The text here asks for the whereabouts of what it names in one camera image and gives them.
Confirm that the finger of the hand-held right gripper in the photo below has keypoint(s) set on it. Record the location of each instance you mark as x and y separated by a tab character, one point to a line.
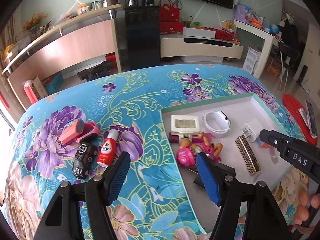
271	137

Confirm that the cream plastic clip holder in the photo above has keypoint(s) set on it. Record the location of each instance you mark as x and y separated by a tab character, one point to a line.
185	130

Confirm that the white smart watch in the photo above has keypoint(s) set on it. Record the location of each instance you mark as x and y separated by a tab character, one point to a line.
222	116

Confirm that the yellow flower bouquet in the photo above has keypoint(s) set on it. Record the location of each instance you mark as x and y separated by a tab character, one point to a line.
33	22

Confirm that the white charger plug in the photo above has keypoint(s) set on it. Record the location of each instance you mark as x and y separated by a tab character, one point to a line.
251	130

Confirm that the white flat box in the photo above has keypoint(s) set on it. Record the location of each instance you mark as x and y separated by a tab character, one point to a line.
198	32

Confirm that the black box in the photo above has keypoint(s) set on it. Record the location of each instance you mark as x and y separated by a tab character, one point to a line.
228	171

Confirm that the wooden shelf unit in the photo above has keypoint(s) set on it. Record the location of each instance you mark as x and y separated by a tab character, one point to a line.
75	45

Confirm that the black bag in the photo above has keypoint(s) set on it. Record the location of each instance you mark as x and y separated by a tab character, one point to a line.
93	72

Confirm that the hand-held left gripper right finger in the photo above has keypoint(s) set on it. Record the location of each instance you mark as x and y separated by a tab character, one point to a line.
208	177

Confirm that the teal storage box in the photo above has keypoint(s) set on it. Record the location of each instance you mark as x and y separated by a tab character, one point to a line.
53	82

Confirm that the flat red box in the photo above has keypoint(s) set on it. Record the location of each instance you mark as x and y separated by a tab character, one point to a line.
225	35

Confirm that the black toy car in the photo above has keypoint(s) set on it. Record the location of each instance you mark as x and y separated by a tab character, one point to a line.
83	160

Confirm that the small globe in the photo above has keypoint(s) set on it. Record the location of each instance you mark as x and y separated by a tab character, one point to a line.
274	29

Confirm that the picture book stand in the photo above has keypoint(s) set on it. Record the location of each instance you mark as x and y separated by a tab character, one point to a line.
247	16

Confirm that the cream television stand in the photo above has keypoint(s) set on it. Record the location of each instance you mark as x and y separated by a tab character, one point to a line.
200	51

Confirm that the red gift box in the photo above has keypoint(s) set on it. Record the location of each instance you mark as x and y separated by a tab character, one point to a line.
171	28

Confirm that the green-edged white cardboard box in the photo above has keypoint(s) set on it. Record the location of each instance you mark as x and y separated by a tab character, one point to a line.
232	155

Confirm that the black hanging jacket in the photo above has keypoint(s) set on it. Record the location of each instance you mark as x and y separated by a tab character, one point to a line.
290	32

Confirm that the white desk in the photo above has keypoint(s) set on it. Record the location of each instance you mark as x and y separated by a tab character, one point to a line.
265	37

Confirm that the red and white tube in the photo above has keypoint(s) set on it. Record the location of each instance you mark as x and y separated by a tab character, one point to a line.
106	150

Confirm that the black speaker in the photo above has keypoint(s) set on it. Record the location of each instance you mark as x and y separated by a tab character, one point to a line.
303	74

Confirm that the yellow item on shelf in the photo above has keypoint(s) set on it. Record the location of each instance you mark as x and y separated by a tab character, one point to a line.
8	51

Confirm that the snack box on shelf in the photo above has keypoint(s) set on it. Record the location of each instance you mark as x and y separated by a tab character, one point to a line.
83	9

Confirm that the white printed carton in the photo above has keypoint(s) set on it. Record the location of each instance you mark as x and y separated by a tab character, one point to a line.
251	60

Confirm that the pink dog toy figure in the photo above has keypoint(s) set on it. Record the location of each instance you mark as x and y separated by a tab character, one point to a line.
186	156

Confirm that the cream cardboard box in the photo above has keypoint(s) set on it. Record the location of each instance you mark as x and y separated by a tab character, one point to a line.
40	86

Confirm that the floral blanket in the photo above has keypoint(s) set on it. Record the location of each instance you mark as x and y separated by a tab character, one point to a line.
140	120

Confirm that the orange box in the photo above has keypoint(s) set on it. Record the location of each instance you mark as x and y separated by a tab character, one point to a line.
273	69

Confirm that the black chair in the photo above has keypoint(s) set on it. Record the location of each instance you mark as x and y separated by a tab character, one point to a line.
287	55

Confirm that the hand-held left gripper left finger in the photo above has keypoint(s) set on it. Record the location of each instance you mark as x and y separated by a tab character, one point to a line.
117	177

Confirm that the black water dispenser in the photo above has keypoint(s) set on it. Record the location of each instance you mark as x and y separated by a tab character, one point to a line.
142	35

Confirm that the red round mat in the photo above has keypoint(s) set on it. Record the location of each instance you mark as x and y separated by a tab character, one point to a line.
292	110

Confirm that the red gift bag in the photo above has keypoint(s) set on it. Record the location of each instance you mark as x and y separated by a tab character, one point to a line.
170	12

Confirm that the red box under shelf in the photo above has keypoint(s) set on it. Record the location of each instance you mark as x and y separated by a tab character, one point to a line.
111	61

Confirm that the person's right hand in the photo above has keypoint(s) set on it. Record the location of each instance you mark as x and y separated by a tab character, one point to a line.
301	218

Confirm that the small red paper bag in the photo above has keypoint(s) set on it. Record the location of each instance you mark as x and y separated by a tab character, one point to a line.
30	92

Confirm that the gold patterned lighter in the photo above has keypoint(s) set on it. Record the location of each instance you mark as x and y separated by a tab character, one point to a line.
247	155

